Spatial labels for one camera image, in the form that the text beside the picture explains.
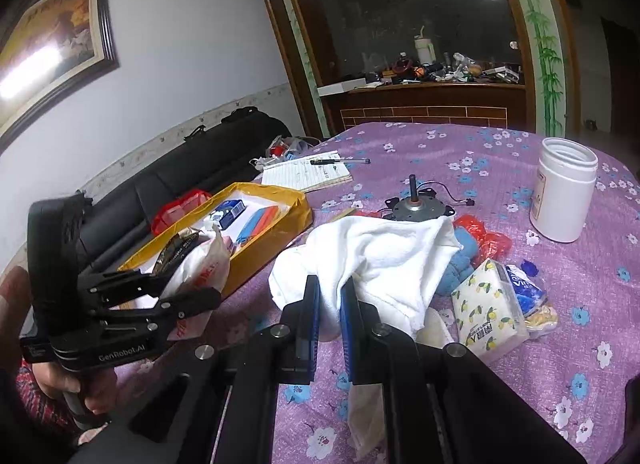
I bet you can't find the white red printed plastic bag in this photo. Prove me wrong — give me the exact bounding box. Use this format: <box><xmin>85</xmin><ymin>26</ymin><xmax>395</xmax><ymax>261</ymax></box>
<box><xmin>160</xmin><ymin>226</ymin><xmax>230</xmax><ymax>342</ymax></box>

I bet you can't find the black snack bag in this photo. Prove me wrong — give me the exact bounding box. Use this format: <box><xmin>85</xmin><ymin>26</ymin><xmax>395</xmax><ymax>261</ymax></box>
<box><xmin>151</xmin><ymin>228</ymin><xmax>208</xmax><ymax>278</ymax></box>

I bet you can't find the lemon print tissue pack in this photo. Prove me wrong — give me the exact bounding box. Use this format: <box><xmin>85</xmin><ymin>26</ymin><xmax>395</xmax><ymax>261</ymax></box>
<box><xmin>451</xmin><ymin>258</ymin><xmax>529</xmax><ymax>364</ymax></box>

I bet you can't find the blue red sponge pack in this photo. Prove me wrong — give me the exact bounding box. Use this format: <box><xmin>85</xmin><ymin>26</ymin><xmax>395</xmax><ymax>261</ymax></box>
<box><xmin>235</xmin><ymin>205</ymin><xmax>280</xmax><ymax>248</ymax></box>

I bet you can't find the blue white snack packet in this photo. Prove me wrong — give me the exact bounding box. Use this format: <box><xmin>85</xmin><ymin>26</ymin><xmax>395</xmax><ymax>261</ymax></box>
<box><xmin>506</xmin><ymin>260</ymin><xmax>559</xmax><ymax>340</ymax></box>

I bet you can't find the blue towel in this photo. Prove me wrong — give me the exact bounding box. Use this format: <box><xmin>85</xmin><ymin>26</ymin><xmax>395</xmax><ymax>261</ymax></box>
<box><xmin>436</xmin><ymin>226</ymin><xmax>478</xmax><ymax>296</ymax></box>

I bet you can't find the white cloth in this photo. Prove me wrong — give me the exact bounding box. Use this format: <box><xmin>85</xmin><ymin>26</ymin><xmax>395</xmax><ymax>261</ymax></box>
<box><xmin>269</xmin><ymin>216</ymin><xmax>461</xmax><ymax>342</ymax></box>

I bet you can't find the person's left hand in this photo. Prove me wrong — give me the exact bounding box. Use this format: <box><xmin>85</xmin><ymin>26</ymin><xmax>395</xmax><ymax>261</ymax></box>
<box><xmin>1</xmin><ymin>266</ymin><xmax>117</xmax><ymax>415</ymax></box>

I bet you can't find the red tote bag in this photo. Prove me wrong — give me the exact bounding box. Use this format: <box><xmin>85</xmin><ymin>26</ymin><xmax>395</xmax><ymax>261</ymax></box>
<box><xmin>151</xmin><ymin>189</ymin><xmax>212</xmax><ymax>236</ymax></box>

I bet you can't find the blue white small carton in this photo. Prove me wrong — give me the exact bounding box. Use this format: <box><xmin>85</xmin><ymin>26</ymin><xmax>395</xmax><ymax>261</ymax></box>
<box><xmin>210</xmin><ymin>198</ymin><xmax>246</xmax><ymax>231</ymax></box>

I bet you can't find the yellow cardboard box tray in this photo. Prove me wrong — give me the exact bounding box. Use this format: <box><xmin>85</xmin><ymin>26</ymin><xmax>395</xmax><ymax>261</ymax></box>
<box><xmin>119</xmin><ymin>182</ymin><xmax>314</xmax><ymax>298</ymax></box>

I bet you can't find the black leather sofa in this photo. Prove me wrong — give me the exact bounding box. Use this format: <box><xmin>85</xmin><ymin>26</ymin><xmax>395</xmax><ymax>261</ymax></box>
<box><xmin>77</xmin><ymin>106</ymin><xmax>291</xmax><ymax>274</ymax></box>

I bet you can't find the purple floral tablecloth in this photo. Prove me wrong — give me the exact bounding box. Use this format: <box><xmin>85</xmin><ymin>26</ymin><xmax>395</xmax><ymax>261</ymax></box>
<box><xmin>114</xmin><ymin>120</ymin><xmax>640</xmax><ymax>464</ymax></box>

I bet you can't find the white notebook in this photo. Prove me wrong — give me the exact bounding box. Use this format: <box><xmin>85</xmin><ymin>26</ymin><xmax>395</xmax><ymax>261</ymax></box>
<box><xmin>262</xmin><ymin>151</ymin><xmax>352</xmax><ymax>193</ymax></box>

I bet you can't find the black electric motor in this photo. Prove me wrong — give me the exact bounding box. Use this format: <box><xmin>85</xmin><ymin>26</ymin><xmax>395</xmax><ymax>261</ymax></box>
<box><xmin>382</xmin><ymin>174</ymin><xmax>456</xmax><ymax>222</ymax></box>

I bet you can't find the black pen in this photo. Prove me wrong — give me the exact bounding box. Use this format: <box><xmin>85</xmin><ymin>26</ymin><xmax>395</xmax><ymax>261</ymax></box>
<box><xmin>310</xmin><ymin>158</ymin><xmax>344</xmax><ymax>166</ymax></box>

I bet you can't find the silver pen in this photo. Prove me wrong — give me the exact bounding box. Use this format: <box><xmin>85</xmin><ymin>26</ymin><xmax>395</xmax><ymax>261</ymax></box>
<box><xmin>340</xmin><ymin>158</ymin><xmax>371</xmax><ymax>165</ymax></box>

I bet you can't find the white plastic jar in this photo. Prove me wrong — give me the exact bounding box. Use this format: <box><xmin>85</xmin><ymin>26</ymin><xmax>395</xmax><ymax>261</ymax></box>
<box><xmin>529</xmin><ymin>137</ymin><xmax>599</xmax><ymax>243</ymax></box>

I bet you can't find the framed painting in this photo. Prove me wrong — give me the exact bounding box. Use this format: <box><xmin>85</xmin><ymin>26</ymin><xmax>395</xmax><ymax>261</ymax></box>
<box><xmin>1</xmin><ymin>0</ymin><xmax>118</xmax><ymax>150</ymax></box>

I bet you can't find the white box on counter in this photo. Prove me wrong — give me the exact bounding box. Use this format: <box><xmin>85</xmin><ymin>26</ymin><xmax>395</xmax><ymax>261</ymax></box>
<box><xmin>317</xmin><ymin>77</ymin><xmax>367</xmax><ymax>98</ymax></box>

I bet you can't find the wooden brick-pattern counter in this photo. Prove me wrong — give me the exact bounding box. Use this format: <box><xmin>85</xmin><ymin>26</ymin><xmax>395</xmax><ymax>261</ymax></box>
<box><xmin>323</xmin><ymin>83</ymin><xmax>536</xmax><ymax>132</ymax></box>

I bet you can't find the white kettle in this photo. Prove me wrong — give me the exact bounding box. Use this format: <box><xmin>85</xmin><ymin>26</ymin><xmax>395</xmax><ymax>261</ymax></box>
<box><xmin>414</xmin><ymin>26</ymin><xmax>436</xmax><ymax>65</ymax></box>

